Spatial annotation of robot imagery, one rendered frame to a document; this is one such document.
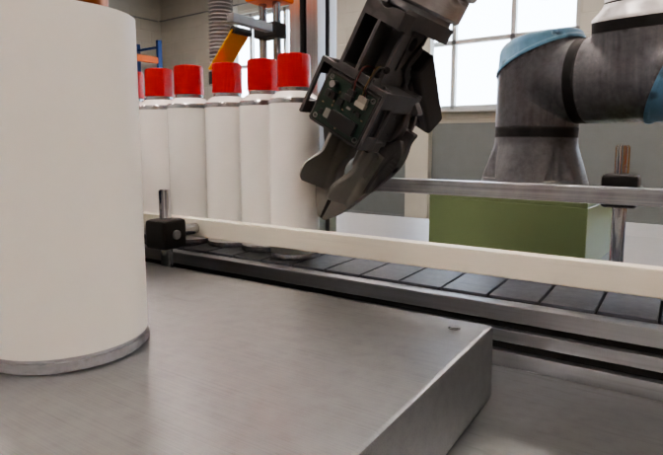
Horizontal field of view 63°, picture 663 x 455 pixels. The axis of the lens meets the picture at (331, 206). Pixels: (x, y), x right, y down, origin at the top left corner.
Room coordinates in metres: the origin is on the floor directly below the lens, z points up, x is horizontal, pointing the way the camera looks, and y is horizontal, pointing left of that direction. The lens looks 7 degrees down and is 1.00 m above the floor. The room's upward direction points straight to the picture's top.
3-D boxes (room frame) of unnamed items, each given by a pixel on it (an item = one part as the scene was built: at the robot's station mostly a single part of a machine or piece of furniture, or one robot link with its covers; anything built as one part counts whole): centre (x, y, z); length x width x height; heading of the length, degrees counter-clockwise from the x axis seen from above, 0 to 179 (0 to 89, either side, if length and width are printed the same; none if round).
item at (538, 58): (0.81, -0.31, 1.09); 0.13 x 0.12 x 0.14; 43
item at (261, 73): (0.60, 0.07, 0.98); 0.05 x 0.05 x 0.20
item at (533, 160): (0.81, -0.30, 0.97); 0.15 x 0.15 x 0.10
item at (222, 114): (0.63, 0.12, 0.98); 0.05 x 0.05 x 0.20
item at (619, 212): (0.47, -0.25, 0.91); 0.07 x 0.03 x 0.17; 147
